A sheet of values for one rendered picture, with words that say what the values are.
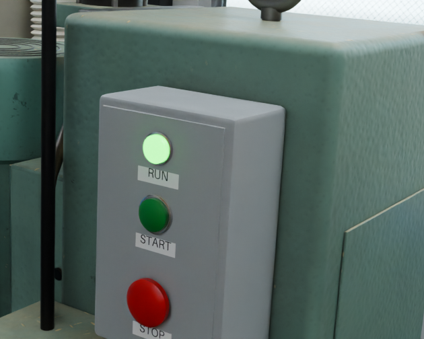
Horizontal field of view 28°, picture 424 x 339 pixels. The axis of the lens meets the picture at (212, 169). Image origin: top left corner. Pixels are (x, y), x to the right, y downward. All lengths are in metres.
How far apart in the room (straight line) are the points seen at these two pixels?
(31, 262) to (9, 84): 0.15
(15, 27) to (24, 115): 1.69
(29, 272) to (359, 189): 0.32
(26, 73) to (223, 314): 0.33
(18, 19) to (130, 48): 1.87
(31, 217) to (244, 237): 0.28
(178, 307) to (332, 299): 0.10
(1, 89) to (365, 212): 0.34
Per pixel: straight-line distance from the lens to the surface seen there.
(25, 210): 0.73
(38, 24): 2.35
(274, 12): 0.63
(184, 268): 0.50
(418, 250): 0.68
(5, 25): 2.40
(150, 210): 0.50
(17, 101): 0.75
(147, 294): 0.51
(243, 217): 0.49
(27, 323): 0.63
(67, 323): 0.63
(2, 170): 0.76
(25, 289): 0.76
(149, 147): 0.49
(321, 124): 0.50
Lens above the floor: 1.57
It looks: 14 degrees down
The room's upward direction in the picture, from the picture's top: 3 degrees clockwise
